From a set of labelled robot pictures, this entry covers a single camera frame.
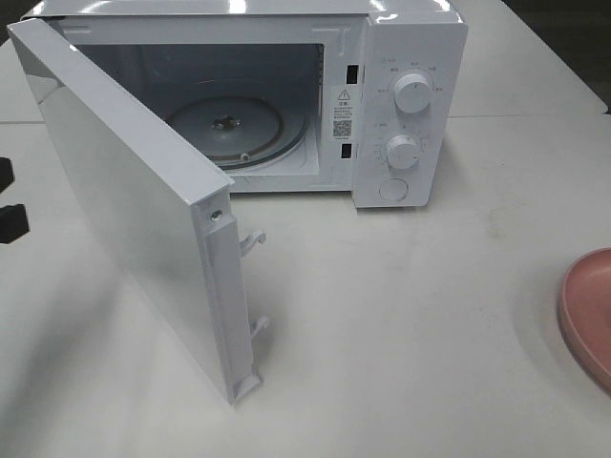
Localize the round white door button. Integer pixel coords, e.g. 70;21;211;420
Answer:
379;178;409;201

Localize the white timer knob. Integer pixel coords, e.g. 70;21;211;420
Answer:
385;135;420;170

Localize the glass microwave turntable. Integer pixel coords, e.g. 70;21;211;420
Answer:
167;95;308;170

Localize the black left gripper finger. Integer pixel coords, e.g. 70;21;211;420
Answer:
0;203;30;244
0;156;14;193

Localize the pink round plate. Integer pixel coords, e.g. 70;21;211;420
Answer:
558;248;610;392

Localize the upper white power knob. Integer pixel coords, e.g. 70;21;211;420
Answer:
392;70;433;115

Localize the white microwave oven body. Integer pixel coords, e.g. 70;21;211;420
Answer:
18;1;468;208

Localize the white microwave door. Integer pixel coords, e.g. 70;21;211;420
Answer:
8;19;267;404

